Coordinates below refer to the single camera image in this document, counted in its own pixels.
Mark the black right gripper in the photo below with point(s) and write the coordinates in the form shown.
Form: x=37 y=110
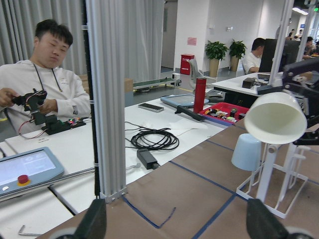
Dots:
x=310 y=94

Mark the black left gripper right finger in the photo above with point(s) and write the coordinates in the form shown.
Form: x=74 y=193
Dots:
x=261 y=223

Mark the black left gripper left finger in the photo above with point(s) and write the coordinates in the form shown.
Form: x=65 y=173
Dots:
x=94 y=223

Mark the pale green plastic cup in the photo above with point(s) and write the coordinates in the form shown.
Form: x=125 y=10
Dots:
x=276 y=118

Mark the light blue plastic cup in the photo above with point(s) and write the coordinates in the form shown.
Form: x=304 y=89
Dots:
x=247 y=152

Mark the black computer monitor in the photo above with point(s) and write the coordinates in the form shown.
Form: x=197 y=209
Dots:
x=289 y=54

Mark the seated man at monitor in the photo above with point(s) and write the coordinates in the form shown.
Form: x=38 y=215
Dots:
x=252 y=60

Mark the potted plant right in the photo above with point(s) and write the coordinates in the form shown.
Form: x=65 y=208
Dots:
x=236 y=51

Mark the potted plant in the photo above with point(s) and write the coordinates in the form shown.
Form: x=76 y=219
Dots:
x=215 y=52
x=236 y=51

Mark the silver hex key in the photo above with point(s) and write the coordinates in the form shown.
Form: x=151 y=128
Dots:
x=29 y=231

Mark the red parts tray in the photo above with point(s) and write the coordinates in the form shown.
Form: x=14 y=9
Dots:
x=224 y=113

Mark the black power adapter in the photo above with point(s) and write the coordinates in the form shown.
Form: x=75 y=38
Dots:
x=147 y=159

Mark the potted plant left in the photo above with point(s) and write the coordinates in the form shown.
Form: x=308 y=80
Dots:
x=215 y=52

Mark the blue teach pendant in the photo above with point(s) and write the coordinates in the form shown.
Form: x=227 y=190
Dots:
x=22 y=171

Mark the red water bottle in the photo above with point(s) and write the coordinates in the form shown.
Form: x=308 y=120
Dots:
x=199 y=94

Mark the red fire cabinet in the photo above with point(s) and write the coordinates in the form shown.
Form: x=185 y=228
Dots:
x=184 y=63

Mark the black smartphone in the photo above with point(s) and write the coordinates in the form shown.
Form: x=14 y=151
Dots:
x=151 y=107

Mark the seated operator in white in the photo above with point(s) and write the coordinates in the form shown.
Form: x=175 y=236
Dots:
x=66 y=97

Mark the cardboard box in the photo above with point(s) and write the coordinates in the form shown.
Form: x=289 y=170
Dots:
x=128 y=84

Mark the white wire cup rack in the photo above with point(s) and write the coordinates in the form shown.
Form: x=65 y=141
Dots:
x=277 y=186

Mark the aluminium frame post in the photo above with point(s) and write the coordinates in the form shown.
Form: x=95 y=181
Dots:
x=106 y=42

